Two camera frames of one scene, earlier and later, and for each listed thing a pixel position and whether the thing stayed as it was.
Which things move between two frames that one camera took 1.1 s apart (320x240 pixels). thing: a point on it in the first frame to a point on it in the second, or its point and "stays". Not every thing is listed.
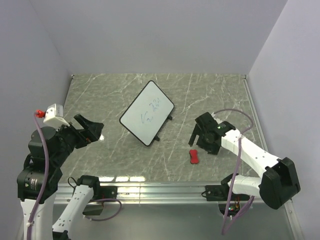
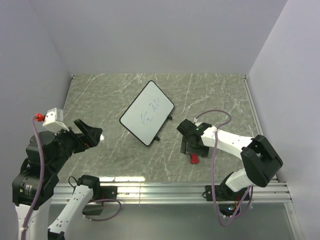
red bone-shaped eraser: (194, 158) stays
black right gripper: (212, 149) to (203, 151)
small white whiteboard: (147, 113) stays
